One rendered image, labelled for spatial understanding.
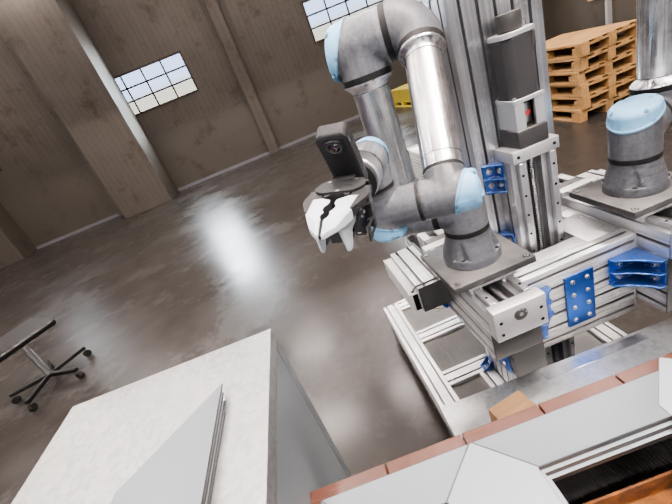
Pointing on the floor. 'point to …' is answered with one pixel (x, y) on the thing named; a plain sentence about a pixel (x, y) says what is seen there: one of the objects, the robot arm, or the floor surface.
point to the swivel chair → (13, 341)
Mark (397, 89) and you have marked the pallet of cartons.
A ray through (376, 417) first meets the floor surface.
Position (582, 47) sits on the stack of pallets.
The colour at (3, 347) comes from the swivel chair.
